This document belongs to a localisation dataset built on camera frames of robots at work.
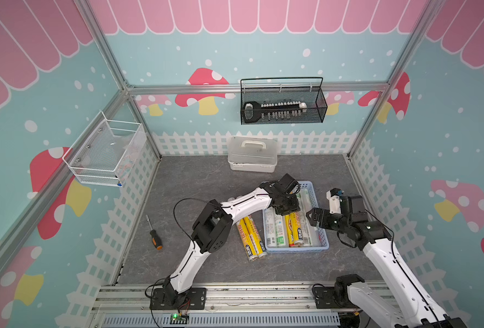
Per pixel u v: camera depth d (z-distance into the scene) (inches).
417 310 15.6
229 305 29.1
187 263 23.4
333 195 27.9
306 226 29.7
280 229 34.3
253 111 35.3
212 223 22.9
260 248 32.6
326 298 29.2
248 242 33.4
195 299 29.3
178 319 28.7
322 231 32.8
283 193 28.4
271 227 34.4
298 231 31.9
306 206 37.9
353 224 22.6
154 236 35.2
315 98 37.1
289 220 36.0
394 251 19.0
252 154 41.6
